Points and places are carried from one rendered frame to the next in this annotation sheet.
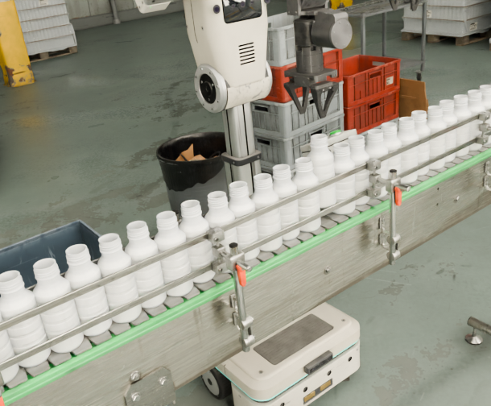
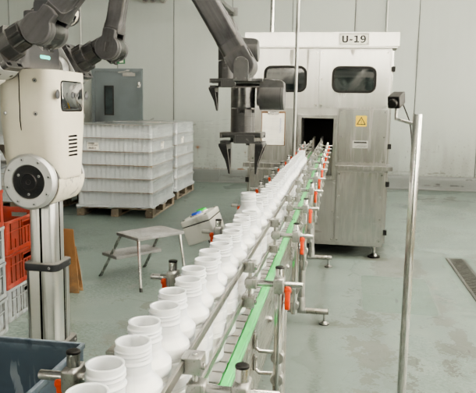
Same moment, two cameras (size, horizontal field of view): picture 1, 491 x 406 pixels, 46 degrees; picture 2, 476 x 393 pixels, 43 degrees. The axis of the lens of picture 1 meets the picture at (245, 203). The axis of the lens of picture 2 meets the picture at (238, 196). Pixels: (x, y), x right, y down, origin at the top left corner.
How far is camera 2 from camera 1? 0.93 m
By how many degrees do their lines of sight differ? 47
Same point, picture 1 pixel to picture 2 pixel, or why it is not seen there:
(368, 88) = (21, 235)
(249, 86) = (72, 180)
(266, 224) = not seen: hidden behind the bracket
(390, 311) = not seen: outside the picture
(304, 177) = (253, 226)
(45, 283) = (197, 299)
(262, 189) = (246, 231)
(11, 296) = (183, 313)
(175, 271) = (232, 303)
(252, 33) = (76, 125)
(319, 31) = (269, 94)
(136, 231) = (217, 254)
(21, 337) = not seen: hidden behind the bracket
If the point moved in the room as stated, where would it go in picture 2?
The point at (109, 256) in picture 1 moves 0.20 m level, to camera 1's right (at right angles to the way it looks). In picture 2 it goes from (213, 277) to (295, 256)
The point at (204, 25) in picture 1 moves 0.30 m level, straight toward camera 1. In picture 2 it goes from (38, 110) to (104, 111)
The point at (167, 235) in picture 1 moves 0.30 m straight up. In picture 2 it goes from (226, 263) to (229, 89)
